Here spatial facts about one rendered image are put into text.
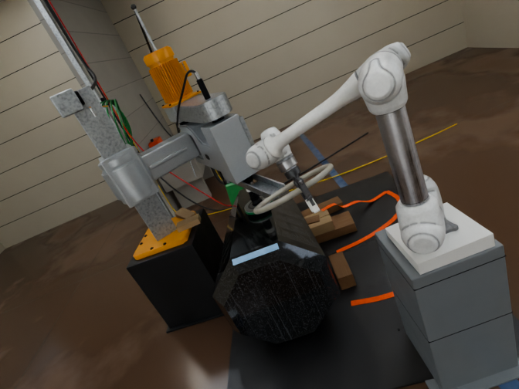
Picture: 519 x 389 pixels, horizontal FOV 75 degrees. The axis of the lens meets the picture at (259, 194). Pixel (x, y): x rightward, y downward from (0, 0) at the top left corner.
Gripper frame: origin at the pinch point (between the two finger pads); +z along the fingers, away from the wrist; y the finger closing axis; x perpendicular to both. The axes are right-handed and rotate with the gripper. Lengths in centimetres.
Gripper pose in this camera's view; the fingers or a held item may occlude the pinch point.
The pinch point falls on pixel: (312, 205)
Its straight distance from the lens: 162.4
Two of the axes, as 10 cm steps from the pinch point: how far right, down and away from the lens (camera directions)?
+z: 5.2, 8.5, 0.6
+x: -8.5, 5.3, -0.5
